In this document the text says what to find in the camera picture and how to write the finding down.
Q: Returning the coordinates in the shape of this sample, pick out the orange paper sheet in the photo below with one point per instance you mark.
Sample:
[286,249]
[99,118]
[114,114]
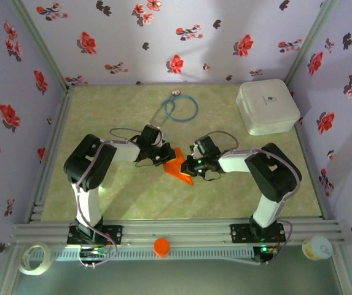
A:
[175,167]

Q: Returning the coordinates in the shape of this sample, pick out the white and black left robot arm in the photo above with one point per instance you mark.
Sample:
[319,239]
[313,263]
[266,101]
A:
[88,209]

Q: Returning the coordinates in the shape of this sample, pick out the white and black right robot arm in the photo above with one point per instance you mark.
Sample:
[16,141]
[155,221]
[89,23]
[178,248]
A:
[269,212]

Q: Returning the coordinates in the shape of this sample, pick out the blue tube stethoscope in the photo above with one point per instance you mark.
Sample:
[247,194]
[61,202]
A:
[175,92]

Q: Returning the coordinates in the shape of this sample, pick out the white lidded plastic box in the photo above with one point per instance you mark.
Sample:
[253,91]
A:
[268,104]

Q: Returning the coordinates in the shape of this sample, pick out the orange plastic cap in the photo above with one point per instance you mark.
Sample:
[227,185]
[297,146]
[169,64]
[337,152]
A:
[161,246]

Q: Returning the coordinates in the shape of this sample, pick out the yellow-white tape roll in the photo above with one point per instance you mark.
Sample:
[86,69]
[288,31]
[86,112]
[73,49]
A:
[318,247]

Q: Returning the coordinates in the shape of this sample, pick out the clear tape roll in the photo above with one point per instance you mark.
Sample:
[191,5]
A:
[34,272]

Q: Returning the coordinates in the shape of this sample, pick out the aluminium mounting rail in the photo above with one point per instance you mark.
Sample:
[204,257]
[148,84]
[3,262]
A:
[178,230]

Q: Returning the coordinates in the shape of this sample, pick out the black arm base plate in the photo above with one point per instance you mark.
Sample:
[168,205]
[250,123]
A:
[240,233]
[114,232]

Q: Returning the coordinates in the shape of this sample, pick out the aluminium side rail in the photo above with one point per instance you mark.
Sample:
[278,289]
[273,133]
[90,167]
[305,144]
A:
[54,138]
[316,184]

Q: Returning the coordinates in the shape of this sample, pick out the aluminium frame post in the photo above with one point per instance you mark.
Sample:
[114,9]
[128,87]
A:
[5,276]
[346,276]
[42,46]
[311,40]

